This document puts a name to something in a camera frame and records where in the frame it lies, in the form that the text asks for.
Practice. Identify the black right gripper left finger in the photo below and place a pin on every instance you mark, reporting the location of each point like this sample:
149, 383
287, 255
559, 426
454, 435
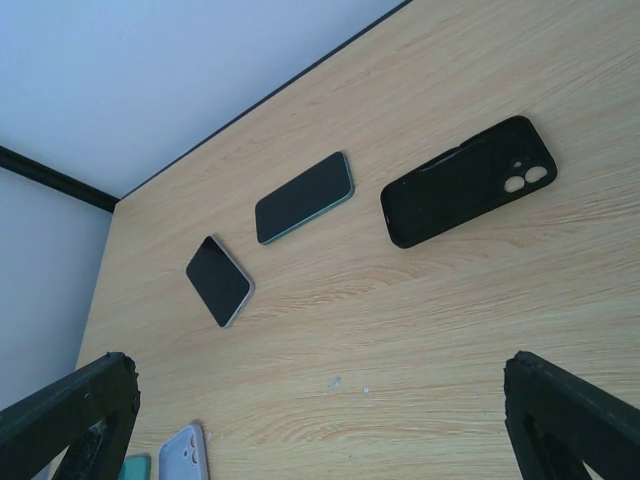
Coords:
87, 417

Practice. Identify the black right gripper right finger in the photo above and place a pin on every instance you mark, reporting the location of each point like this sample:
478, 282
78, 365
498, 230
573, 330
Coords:
562, 427

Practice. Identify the teal phone case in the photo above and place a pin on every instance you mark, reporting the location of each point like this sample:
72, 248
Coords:
136, 467

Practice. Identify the lavender phone case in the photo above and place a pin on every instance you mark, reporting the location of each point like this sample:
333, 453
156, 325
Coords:
183, 456

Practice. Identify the white-edged black phone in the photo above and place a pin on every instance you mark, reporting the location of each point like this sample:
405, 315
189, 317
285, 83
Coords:
220, 281

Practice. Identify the black phone case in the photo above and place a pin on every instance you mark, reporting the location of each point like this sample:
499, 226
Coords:
491, 169

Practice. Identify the green-edged black phone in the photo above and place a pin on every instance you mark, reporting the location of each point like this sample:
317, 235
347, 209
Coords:
304, 198

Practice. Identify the black enclosure frame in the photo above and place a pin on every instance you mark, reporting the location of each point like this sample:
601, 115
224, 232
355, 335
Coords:
46, 176

